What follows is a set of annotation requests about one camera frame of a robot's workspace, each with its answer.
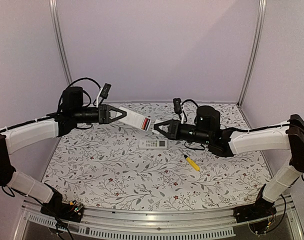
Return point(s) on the left aluminium frame post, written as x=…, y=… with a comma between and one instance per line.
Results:
x=54, y=13

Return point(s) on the front aluminium rail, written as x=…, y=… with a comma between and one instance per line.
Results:
x=204, y=224

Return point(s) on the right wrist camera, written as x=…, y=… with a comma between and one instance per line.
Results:
x=178, y=109

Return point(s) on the aluminium frame post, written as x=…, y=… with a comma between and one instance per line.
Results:
x=254, y=51
x=54, y=13

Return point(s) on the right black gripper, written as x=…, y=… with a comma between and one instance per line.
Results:
x=173, y=131

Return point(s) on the yellow handled screwdriver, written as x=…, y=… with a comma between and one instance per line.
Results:
x=188, y=159

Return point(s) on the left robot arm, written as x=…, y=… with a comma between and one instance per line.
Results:
x=71, y=112

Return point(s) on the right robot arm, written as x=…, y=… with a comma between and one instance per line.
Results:
x=228, y=142

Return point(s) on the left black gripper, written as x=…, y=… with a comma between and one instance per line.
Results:
x=107, y=108

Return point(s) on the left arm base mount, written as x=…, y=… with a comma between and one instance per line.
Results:
x=72, y=211

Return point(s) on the white remote with screen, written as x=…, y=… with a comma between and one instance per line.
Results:
x=153, y=144

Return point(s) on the right aluminium frame post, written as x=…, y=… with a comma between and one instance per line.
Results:
x=254, y=51

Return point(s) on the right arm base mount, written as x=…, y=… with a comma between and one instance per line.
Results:
x=254, y=212

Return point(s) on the floral patterned table mat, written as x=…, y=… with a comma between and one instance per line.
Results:
x=104, y=167

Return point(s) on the plain white remote control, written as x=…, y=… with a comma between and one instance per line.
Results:
x=135, y=119

